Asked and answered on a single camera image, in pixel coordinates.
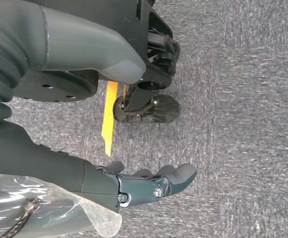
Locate clear plastic sheet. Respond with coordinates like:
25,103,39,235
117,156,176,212
0,174,122,238

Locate yellow floor tape square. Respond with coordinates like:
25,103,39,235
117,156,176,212
101,80,119,158

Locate black braided cable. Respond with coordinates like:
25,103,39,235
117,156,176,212
0,198,40,238

